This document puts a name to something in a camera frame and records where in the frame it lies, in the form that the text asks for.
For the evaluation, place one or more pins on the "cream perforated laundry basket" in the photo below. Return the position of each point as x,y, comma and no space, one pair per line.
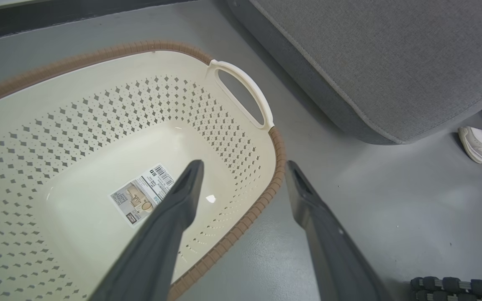
98,125

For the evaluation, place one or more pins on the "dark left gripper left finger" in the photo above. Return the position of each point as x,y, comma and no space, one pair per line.
161,242

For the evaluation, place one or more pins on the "paper product label sticker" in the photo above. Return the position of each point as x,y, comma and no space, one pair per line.
140,196

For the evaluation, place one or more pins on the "black baseboard strip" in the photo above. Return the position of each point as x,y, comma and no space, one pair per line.
36,19

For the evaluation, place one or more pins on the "grey fabric sofa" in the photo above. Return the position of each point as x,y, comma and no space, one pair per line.
391,62

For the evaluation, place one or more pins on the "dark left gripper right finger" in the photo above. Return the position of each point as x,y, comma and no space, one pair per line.
333,251

